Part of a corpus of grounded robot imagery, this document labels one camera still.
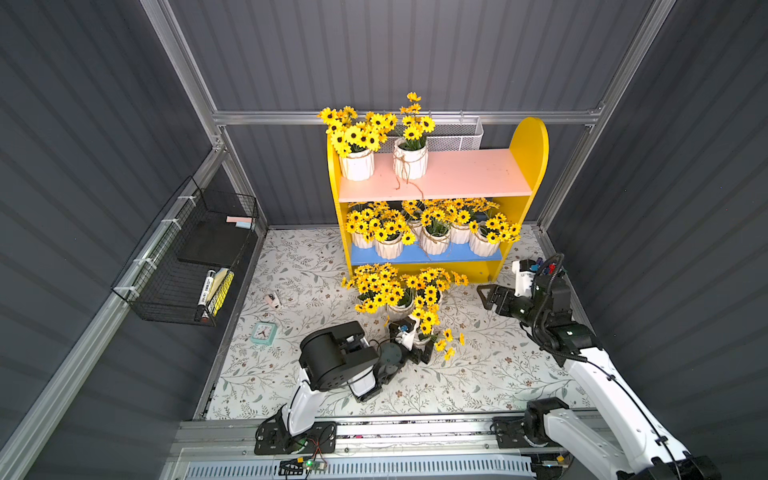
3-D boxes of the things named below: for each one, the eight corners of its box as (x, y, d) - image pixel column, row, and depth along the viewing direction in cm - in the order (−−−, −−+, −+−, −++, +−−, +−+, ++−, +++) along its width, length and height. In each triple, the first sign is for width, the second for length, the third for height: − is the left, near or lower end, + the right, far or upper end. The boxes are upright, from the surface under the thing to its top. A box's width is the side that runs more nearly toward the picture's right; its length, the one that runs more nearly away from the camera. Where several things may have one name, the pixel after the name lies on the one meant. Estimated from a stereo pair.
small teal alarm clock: (252, 345, 92) (248, 341, 89) (258, 326, 96) (254, 322, 93) (272, 345, 91) (269, 341, 89) (277, 326, 96) (274, 322, 93)
